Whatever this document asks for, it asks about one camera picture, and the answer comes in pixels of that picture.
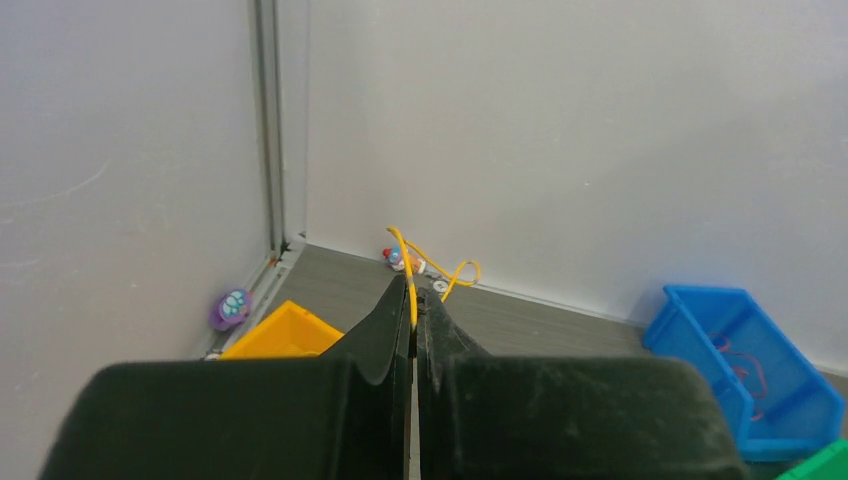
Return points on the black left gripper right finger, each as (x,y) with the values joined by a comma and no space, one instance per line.
(484,416)

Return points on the small clown figurine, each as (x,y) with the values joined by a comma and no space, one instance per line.
(394,258)

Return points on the blue plastic bin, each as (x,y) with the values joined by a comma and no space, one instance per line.
(778,407)

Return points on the green plastic bin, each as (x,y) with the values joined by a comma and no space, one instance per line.
(830,463)

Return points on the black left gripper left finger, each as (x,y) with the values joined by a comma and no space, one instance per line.
(342,414)

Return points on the orange plastic bin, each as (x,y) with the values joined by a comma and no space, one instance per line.
(290,331)

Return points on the purple round toy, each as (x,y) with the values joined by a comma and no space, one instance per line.
(231,310)

